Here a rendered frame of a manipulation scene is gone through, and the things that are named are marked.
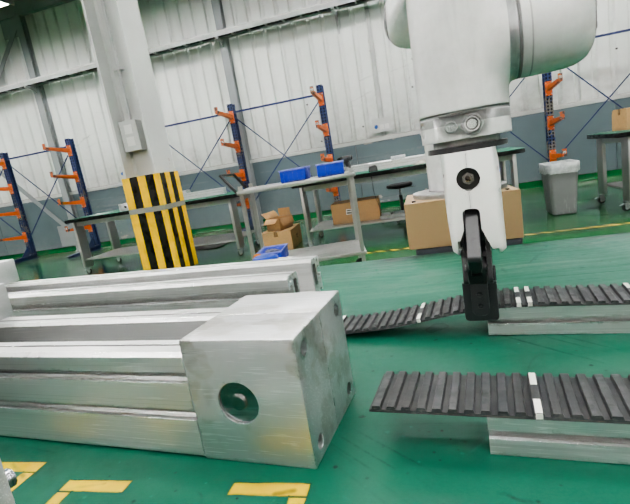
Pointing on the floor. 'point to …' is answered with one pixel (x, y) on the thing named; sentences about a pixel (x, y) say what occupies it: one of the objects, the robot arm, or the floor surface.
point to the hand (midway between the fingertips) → (481, 293)
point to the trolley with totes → (304, 184)
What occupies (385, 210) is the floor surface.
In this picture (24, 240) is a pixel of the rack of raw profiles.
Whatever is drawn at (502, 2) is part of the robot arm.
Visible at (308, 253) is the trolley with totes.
